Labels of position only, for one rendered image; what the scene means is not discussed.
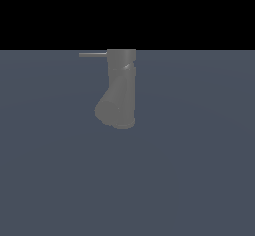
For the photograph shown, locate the grey faucet lever handle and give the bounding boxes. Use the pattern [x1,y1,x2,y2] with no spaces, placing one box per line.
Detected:
[78,51,109,58]

